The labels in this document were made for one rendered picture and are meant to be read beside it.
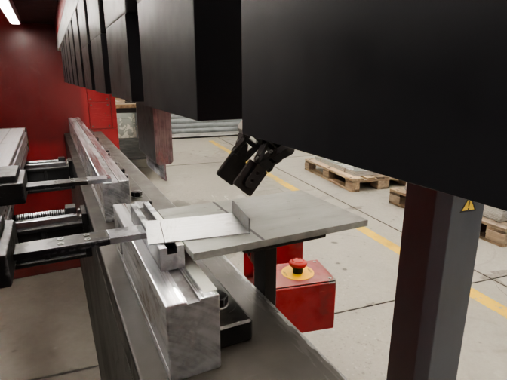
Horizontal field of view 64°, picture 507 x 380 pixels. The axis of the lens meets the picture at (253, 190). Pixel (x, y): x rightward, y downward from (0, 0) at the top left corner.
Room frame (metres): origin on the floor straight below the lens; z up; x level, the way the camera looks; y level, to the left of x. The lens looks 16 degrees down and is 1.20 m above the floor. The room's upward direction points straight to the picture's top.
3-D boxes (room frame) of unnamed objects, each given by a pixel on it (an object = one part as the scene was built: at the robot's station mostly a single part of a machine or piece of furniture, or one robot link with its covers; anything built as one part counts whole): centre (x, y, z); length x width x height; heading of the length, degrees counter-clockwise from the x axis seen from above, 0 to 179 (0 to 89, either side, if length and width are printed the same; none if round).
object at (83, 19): (0.85, 0.29, 1.26); 0.15 x 0.09 x 0.17; 26
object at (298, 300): (0.86, -0.08, 0.75); 0.20 x 0.16 x 0.18; 15
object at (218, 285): (0.57, 0.09, 0.89); 0.30 x 0.05 x 0.03; 26
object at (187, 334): (0.56, 0.15, 0.92); 0.39 x 0.06 x 0.10; 26
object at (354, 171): (4.89, -1.25, 0.17); 0.99 x 0.63 x 0.05; 18
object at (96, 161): (1.64, 0.68, 0.92); 1.67 x 0.06 x 0.10; 26
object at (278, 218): (0.57, -0.01, 1.00); 0.26 x 0.18 x 0.01; 116
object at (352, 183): (4.89, -1.25, 0.07); 1.20 x 0.80 x 0.14; 18
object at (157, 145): (0.51, 0.13, 1.13); 0.10 x 0.02 x 0.10; 26
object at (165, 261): (0.54, 0.14, 0.99); 0.20 x 0.03 x 0.03; 26
